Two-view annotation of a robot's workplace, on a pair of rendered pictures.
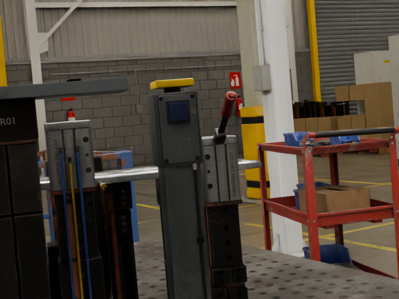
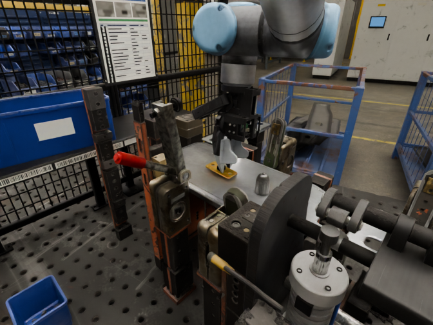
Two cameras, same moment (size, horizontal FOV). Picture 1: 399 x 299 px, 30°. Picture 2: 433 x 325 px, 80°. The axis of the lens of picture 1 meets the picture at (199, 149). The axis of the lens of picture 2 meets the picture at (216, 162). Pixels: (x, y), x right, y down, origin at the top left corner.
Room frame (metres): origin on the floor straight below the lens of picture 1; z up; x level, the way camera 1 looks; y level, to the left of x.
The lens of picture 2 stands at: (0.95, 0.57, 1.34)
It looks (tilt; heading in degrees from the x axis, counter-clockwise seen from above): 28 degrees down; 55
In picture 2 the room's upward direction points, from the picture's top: straight up
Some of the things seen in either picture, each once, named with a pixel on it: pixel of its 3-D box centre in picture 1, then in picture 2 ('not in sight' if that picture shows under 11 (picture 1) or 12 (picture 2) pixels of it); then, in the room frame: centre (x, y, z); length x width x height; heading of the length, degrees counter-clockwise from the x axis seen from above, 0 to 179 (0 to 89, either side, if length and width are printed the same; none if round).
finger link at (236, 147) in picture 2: not in sight; (238, 152); (1.33, 1.02, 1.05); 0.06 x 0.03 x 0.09; 108
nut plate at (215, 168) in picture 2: not in sight; (221, 167); (1.29, 1.04, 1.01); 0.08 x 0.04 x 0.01; 101
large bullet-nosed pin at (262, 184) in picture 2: not in sight; (262, 185); (1.32, 0.92, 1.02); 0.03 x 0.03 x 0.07
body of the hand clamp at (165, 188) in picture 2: not in sight; (174, 242); (1.13, 1.01, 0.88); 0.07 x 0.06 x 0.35; 12
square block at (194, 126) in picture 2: not in sight; (189, 162); (1.36, 1.34, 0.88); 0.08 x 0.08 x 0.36; 12
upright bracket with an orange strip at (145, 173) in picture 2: not in sight; (150, 198); (1.12, 1.11, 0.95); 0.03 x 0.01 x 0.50; 102
